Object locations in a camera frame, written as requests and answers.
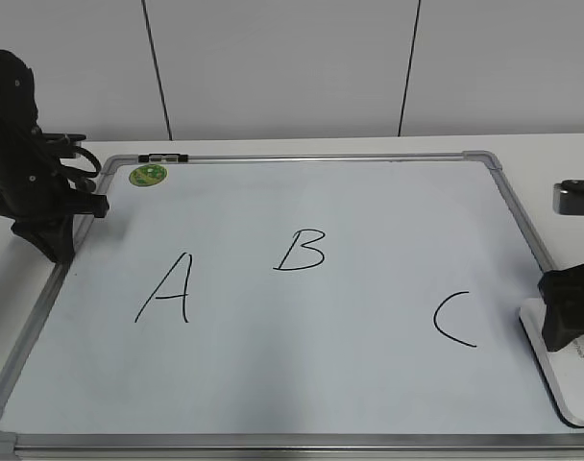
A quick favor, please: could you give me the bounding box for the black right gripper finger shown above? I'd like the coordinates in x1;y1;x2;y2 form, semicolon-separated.
538;263;584;352

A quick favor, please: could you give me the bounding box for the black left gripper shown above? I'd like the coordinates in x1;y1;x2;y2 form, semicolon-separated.
0;49;110;263

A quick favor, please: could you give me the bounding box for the white whiteboard eraser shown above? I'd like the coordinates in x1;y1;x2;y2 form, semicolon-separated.
519;298;584;428

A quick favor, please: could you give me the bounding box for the green round magnet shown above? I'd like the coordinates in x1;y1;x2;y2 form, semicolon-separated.
129;164;168;187

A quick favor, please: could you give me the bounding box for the black metal hanging clip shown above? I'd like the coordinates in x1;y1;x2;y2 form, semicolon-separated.
138;153;189;163

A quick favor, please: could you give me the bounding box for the white magnetic whiteboard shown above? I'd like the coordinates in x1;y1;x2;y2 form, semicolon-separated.
0;151;584;459

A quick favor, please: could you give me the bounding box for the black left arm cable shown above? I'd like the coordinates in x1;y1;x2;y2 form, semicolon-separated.
56;143;104;193

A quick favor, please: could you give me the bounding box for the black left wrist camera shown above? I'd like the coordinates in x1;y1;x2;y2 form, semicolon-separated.
31;126;86;158

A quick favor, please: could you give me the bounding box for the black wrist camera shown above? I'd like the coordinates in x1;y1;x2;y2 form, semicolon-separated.
553;179;584;216
31;126;86;158

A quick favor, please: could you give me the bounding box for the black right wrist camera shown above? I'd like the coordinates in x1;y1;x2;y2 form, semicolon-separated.
553;179;584;216

